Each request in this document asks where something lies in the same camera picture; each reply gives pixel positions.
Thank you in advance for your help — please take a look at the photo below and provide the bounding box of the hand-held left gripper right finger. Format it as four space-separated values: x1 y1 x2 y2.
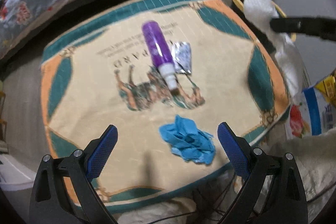
217 122 308 224

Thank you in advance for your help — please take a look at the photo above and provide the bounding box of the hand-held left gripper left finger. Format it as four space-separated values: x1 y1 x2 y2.
29 124 119 224

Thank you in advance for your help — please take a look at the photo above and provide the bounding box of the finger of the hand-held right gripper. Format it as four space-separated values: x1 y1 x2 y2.
270 17 336 42

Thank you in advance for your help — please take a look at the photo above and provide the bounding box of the blue glove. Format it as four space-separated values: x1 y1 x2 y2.
159 114 216 165

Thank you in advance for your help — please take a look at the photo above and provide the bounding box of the white tissue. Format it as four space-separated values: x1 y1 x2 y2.
243 0 302 98

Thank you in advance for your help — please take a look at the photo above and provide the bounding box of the printed teal orange cloth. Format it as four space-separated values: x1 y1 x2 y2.
40 0 292 214

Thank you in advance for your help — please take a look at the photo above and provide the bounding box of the yellow packet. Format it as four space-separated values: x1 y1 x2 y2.
315 69 336 109

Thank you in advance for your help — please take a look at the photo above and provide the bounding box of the white fluffy cloth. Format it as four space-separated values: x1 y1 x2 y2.
115 130 336 224

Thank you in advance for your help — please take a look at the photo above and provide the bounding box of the blue white snack bag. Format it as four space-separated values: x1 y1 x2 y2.
287 85 336 139

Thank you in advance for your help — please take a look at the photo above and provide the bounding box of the white plastic box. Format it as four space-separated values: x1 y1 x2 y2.
0 151 34 191

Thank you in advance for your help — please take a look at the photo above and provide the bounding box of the silver foil wrapper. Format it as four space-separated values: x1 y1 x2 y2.
172 41 193 75

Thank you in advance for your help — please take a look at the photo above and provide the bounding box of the purple bottle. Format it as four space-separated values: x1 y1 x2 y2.
142 20 181 90

